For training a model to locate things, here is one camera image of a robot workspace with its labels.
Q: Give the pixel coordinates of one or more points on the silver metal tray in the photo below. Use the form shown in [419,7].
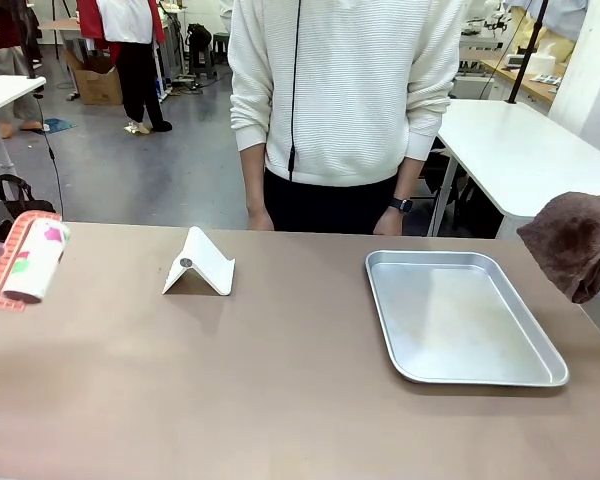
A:
[460,320]

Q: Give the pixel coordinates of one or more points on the small white table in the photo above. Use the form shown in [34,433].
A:
[5,92]

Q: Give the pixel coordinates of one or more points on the person's left hand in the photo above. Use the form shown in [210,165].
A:
[387,222]

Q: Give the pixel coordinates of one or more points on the person in white sweater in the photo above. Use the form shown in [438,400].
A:
[345,85]

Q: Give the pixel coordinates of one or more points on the black stand pole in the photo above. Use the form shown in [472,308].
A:
[530,45]

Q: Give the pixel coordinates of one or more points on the person's right forearm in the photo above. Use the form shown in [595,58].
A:
[256,180]

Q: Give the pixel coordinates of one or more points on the black stool with bag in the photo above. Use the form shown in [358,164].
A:
[200,45]

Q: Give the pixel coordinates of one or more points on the person's left forearm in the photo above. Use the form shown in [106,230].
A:
[405,180]

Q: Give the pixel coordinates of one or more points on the black wrist watch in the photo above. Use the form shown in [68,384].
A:
[402,205]

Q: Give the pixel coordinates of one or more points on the pink white lint roller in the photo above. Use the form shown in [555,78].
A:
[32,262]

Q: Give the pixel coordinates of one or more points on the large white table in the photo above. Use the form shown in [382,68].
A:
[520,150]

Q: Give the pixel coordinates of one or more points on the blue floor mat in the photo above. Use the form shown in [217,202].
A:
[59,123]

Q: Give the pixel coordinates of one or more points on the person's right hand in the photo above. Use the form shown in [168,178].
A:
[261,220]

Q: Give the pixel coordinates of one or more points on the wooden workbench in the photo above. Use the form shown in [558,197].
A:
[525,82]

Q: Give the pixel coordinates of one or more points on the brown cardboard box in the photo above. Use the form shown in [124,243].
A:
[100,85]

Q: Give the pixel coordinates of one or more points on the person in beige skirt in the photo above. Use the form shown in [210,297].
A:
[5,50]

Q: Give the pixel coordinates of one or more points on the brown cloth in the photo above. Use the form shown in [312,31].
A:
[570,245]

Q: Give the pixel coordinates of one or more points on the black handbag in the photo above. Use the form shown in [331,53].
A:
[17,197]

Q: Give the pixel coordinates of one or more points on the green plastic stool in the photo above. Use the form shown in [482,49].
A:
[221,47]

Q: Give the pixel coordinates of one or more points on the white folding stand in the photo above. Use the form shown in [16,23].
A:
[200,267]

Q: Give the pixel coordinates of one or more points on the person in black trousers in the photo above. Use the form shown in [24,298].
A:
[132,65]

